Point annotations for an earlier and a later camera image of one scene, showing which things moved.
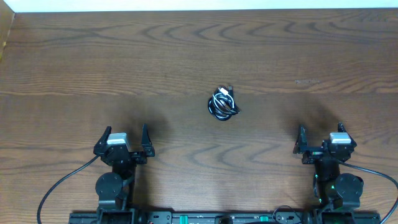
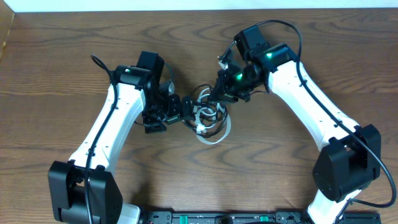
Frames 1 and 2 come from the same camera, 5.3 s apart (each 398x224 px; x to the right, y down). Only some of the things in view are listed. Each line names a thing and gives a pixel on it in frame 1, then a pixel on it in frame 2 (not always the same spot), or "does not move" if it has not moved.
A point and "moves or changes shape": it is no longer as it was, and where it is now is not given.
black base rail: [288, 216] does not move
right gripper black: [313, 155] to [222, 89]
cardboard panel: [7, 16] does not move
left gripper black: [147, 148] to [176, 111]
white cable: [222, 92] moves or changes shape
